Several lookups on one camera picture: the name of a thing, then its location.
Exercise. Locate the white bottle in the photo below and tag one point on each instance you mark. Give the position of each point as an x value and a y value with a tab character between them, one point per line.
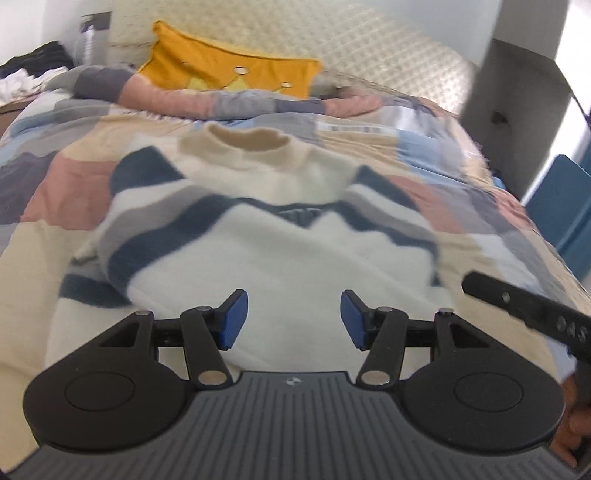
88	48

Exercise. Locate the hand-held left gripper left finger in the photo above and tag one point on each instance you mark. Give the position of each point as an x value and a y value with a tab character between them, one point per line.
233	318

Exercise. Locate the person's right hand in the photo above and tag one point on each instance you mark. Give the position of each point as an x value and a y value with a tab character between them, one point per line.
575	434

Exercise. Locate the grey wall socket panel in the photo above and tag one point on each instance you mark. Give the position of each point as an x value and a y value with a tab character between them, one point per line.
97	21

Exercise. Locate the black garment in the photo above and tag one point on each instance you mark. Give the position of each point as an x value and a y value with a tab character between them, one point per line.
37	57

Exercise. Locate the blue chair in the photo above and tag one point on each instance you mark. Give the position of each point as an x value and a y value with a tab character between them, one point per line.
563	207

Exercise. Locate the black wall charger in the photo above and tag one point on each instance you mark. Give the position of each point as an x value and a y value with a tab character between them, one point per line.
499	117

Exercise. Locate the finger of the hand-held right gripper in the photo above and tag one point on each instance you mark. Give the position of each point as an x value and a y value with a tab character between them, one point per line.
494	291

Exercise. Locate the patchwork quilt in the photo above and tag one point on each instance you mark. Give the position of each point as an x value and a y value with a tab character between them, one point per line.
64	189

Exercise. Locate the wooden nightstand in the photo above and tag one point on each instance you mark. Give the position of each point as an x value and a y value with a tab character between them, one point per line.
9	117

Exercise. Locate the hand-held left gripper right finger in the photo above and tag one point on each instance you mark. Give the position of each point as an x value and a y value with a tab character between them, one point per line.
353	318

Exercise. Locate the cream quilted headboard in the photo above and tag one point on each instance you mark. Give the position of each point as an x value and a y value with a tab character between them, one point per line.
369	41

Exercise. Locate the yellow crown pillow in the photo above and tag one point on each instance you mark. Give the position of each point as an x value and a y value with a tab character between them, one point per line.
221	55

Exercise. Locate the cream striped sweater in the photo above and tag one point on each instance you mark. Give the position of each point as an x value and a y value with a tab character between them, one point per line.
277	258

